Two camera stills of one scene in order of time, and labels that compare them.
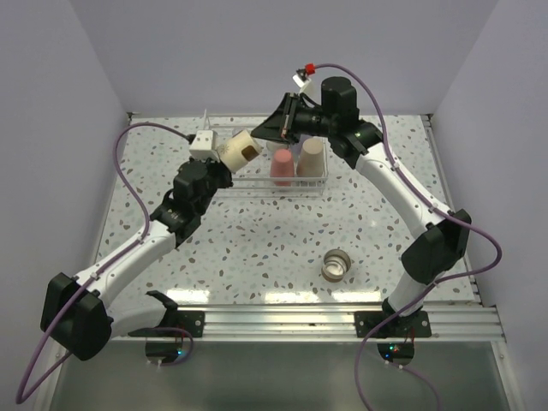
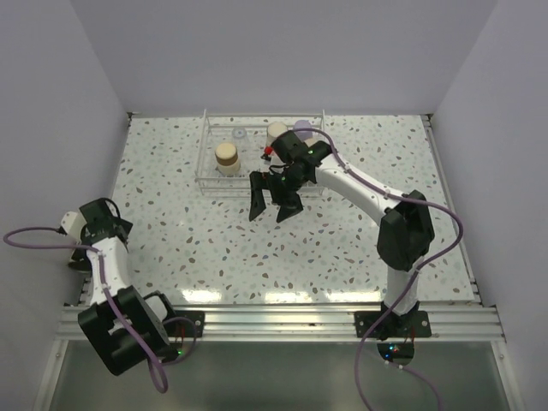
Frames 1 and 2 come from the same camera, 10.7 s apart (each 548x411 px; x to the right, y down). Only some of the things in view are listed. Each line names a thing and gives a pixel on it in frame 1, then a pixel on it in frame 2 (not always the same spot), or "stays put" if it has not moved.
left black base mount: (164, 343) stays put
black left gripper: (225, 173) → (127, 228)
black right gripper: (278, 125) → (288, 208)
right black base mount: (415, 325) stays put
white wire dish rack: (264, 166) stays put
